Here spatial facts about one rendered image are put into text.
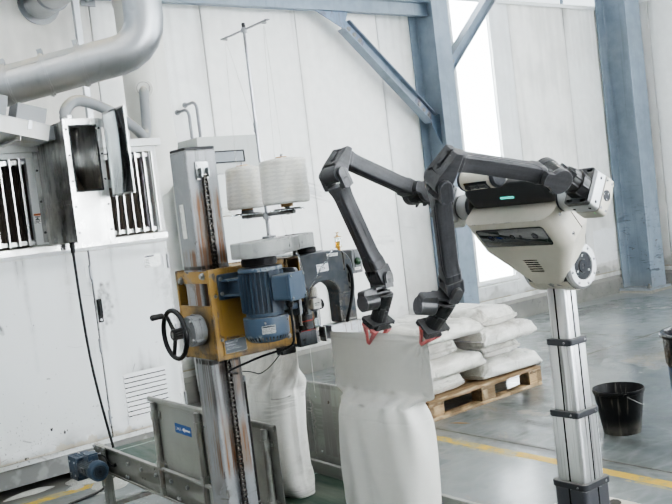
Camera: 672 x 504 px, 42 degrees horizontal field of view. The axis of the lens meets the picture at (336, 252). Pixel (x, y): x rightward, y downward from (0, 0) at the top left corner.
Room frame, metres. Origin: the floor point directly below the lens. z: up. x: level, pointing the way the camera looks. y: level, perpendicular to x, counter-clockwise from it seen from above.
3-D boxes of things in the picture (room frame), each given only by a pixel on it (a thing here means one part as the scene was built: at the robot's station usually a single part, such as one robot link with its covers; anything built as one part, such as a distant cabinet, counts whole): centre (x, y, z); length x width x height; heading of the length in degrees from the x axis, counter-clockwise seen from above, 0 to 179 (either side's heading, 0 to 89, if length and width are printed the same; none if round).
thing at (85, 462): (4.35, 1.35, 0.35); 0.30 x 0.15 x 0.15; 37
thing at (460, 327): (6.04, -0.60, 0.56); 0.66 x 0.42 x 0.15; 127
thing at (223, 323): (3.11, 0.38, 1.18); 0.34 x 0.25 x 0.31; 127
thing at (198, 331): (2.98, 0.52, 1.14); 0.11 x 0.06 x 0.11; 37
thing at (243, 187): (3.21, 0.31, 1.61); 0.15 x 0.14 x 0.17; 37
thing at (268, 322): (2.90, 0.26, 1.21); 0.15 x 0.15 x 0.25
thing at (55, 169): (5.22, 1.51, 1.82); 0.51 x 0.27 x 0.71; 37
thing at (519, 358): (6.42, -1.07, 0.20); 0.67 x 0.43 x 0.15; 127
